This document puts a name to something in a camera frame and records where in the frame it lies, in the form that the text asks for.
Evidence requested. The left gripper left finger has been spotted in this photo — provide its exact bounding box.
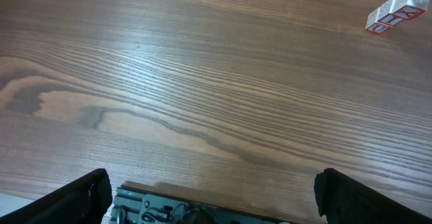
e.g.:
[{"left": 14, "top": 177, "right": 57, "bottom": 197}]
[{"left": 1, "top": 168, "right": 113, "bottom": 224}]

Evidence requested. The red I block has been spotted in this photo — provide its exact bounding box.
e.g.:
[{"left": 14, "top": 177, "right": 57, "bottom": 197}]
[{"left": 376, "top": 0, "right": 404, "bottom": 27}]

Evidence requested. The pretzel block red side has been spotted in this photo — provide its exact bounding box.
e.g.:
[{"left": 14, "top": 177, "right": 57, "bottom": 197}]
[{"left": 392, "top": 0, "right": 431, "bottom": 20}]

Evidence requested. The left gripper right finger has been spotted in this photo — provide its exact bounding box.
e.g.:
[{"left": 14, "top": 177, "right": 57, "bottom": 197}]
[{"left": 314, "top": 168, "right": 431, "bottom": 224}]

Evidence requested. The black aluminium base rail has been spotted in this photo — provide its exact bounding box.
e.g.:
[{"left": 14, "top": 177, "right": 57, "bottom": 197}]
[{"left": 102, "top": 185, "right": 290, "bottom": 224}]

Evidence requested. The red U letter block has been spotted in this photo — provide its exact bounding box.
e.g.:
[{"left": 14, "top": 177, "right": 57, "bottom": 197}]
[{"left": 365, "top": 7, "right": 392, "bottom": 34}]

